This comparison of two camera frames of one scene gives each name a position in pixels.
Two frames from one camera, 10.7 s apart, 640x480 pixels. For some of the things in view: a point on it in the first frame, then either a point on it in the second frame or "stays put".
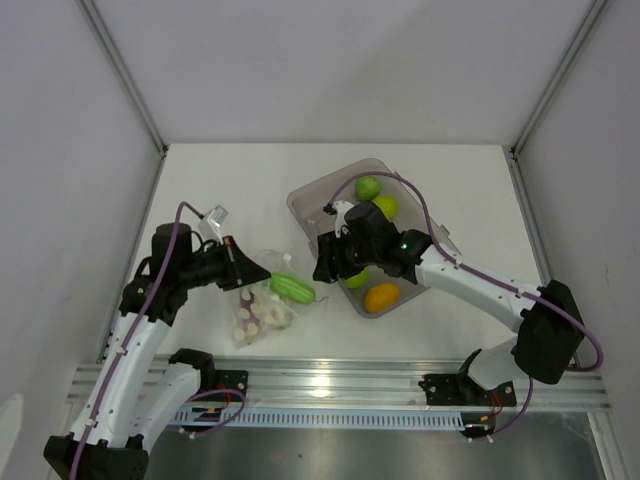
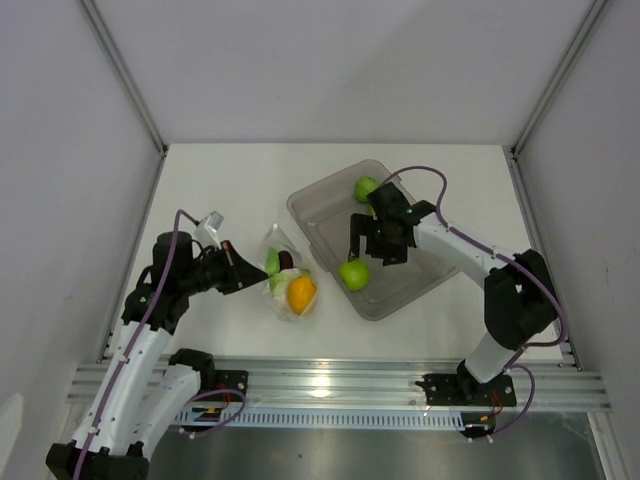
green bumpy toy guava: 367,188 stays put
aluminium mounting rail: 340,382 stays put
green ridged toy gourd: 294,289 → 272,261
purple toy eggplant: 250,320 → 285,260
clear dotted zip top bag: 257,312 → 292,287
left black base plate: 230,380 stays put
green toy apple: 359,280 stays put
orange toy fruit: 379,297 → 300,292
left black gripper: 239,268 stays put
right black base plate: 462,390 stays put
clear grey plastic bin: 312,207 stays put
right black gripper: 329,246 → 363,224
